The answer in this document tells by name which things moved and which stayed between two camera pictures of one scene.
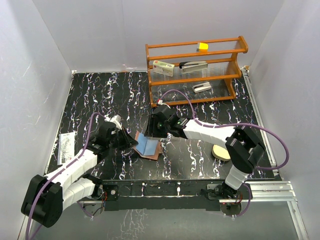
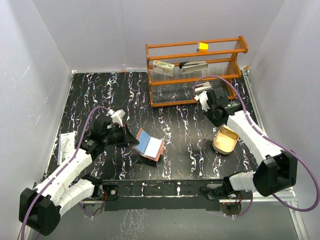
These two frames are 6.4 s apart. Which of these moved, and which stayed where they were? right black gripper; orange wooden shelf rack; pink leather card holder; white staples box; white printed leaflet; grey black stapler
Moved: right black gripper; pink leather card holder
Stayed: orange wooden shelf rack; white printed leaflet; white staples box; grey black stapler
